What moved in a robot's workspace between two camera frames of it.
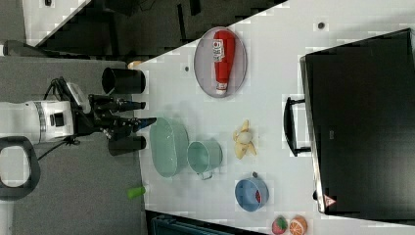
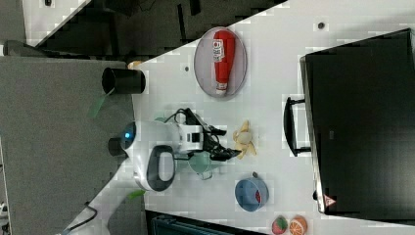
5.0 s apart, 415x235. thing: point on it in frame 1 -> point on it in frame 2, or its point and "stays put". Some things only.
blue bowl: (251, 195) stays put
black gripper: (100, 117) -> (210, 144)
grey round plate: (205, 64) stays put
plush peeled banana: (243, 139) stays put
